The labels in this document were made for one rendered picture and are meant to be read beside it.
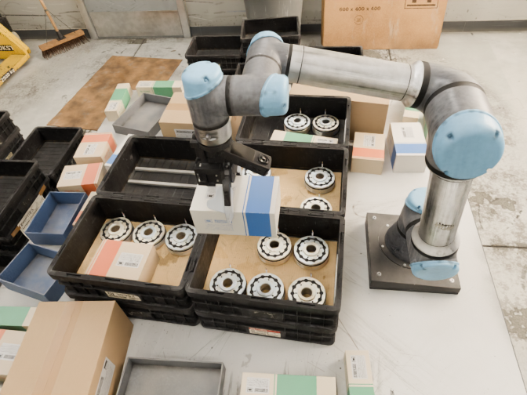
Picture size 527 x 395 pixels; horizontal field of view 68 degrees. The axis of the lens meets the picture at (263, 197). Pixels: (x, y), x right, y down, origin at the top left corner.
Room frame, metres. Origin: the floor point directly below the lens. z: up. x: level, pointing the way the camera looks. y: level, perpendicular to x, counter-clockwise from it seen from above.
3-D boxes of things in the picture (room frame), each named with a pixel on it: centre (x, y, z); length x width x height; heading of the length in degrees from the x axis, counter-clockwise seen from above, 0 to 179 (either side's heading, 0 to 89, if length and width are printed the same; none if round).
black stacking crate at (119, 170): (1.00, 0.31, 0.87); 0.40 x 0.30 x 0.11; 75
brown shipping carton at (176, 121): (1.42, 0.23, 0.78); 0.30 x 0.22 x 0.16; 77
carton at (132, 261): (0.66, 0.43, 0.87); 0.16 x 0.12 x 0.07; 75
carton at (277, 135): (1.11, -0.17, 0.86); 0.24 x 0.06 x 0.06; 68
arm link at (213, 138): (0.65, 0.09, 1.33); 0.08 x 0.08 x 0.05
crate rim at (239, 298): (0.61, 0.00, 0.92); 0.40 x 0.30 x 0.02; 75
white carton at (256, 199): (0.65, 0.07, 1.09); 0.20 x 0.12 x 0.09; 79
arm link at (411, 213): (0.69, -0.46, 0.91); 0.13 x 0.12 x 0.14; 169
